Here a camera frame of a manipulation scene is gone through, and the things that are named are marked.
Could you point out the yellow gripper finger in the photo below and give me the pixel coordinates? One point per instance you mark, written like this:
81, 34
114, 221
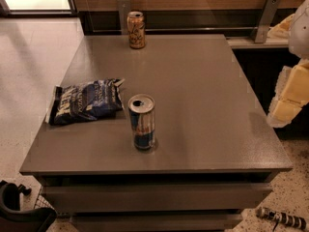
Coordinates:
281, 30
291, 94

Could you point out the blue chip bag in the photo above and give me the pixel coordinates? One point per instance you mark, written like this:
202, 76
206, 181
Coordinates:
85, 102

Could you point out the orange soda can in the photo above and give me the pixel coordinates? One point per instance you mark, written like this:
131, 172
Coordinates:
136, 30

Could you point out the right metal bracket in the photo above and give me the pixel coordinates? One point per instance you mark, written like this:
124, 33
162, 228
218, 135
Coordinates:
267, 16

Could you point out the black chair base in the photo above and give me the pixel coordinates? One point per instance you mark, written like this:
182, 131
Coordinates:
12, 219

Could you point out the grey drawer cabinet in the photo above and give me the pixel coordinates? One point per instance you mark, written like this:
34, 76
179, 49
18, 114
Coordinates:
214, 156

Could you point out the red bull can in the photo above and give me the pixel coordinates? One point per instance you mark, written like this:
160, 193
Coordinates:
141, 110

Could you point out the left metal bracket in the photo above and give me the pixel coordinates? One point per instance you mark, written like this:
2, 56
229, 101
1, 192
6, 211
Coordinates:
124, 7

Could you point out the metal bracket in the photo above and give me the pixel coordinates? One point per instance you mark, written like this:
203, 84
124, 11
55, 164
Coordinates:
124, 7
267, 16

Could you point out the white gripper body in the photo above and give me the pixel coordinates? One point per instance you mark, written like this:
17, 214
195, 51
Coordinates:
299, 33

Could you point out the black white striped tool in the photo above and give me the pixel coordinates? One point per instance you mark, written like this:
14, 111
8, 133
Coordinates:
279, 217

